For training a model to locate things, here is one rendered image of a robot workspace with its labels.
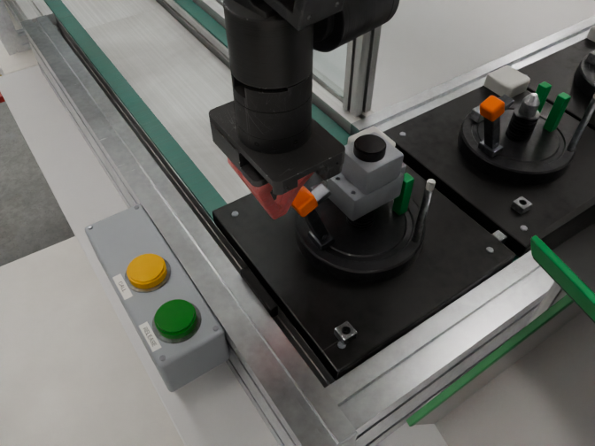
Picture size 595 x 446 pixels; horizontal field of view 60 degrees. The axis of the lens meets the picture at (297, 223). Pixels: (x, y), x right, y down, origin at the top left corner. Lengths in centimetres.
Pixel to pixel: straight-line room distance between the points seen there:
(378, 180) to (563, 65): 50
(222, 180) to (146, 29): 45
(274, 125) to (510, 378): 25
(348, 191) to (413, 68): 59
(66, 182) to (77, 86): 15
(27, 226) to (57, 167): 122
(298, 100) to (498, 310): 31
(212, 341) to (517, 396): 27
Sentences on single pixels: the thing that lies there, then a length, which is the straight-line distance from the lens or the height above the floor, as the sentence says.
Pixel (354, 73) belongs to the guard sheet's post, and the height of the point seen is 102.
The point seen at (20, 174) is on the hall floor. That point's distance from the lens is 233.
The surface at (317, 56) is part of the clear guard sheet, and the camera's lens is 80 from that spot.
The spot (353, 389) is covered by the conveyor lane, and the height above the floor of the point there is 96.
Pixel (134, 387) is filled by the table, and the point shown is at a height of 86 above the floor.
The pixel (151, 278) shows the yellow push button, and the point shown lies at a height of 97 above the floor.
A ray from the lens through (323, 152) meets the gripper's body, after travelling 39.
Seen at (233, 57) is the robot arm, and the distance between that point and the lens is 36.
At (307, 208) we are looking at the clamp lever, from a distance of 47.
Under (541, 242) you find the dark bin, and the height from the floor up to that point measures 121.
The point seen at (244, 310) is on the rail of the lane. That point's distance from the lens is 53.
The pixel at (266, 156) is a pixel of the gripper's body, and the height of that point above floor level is 115.
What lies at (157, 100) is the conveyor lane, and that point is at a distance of 88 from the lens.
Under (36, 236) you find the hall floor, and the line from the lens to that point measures 206.
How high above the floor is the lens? 141
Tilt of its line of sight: 48 degrees down
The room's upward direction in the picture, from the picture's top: straight up
